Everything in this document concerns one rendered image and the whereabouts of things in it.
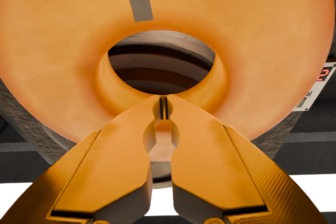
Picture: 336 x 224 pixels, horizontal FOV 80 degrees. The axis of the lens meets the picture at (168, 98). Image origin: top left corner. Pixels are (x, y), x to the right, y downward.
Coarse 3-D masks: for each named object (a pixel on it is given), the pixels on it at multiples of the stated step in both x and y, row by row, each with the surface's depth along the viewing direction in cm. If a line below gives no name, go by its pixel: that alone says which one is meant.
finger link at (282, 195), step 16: (224, 128) 9; (240, 144) 8; (256, 160) 7; (256, 176) 7; (272, 176) 7; (288, 176) 7; (272, 192) 6; (288, 192) 6; (304, 192) 6; (272, 208) 6; (288, 208) 6; (304, 208) 6
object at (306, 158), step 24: (0, 120) 921; (312, 120) 834; (288, 144) 762; (312, 144) 757; (0, 168) 752; (24, 168) 747; (288, 168) 697; (312, 168) 693; (144, 216) 614; (168, 216) 611
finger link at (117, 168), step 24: (120, 120) 10; (144, 120) 10; (96, 144) 8; (120, 144) 8; (144, 144) 9; (96, 168) 7; (120, 168) 7; (144, 168) 7; (72, 192) 6; (96, 192) 6; (120, 192) 6; (144, 192) 7; (96, 216) 6; (120, 216) 7
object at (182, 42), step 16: (144, 32) 29; (160, 32) 29; (176, 32) 29; (112, 48) 31; (160, 48) 31; (176, 48) 31; (192, 48) 31; (208, 48) 31; (208, 64) 33; (48, 128) 45
